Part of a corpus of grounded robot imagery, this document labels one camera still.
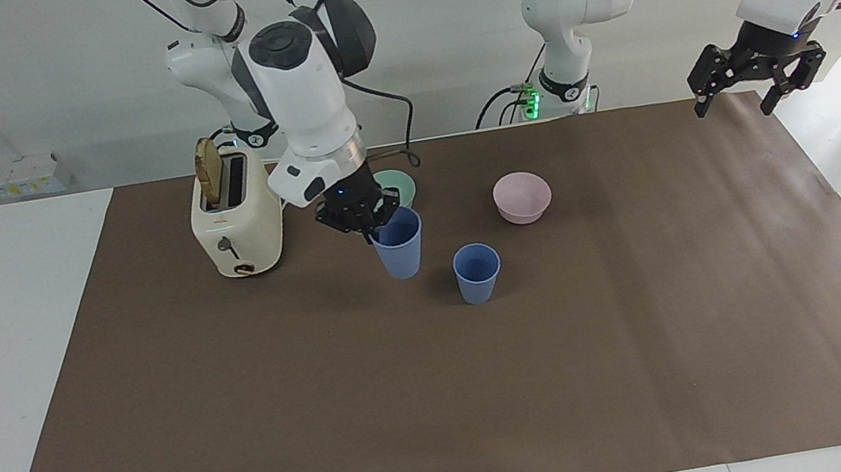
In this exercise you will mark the white box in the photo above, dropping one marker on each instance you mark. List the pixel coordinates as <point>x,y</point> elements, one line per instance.
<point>27,176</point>

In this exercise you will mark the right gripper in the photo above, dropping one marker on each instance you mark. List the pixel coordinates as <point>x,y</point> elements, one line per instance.
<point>351,196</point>

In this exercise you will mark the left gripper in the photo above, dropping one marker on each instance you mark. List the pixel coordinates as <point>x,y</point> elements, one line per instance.
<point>767,50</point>

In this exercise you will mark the pink bowl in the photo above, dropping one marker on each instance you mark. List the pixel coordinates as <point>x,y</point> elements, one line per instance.
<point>522,199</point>

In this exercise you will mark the blue plastic cup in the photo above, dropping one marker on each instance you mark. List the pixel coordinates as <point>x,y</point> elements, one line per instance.
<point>400,252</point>
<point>478,282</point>

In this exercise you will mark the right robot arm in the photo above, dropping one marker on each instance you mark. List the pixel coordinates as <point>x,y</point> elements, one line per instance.
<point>296,87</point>

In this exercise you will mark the green plate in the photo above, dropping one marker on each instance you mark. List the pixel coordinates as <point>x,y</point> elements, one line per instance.
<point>400,184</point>

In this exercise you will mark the cream toaster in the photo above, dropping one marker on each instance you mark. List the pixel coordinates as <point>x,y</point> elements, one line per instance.
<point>238,231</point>

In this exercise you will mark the toast slice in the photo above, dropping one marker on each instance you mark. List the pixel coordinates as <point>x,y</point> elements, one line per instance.
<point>210,172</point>

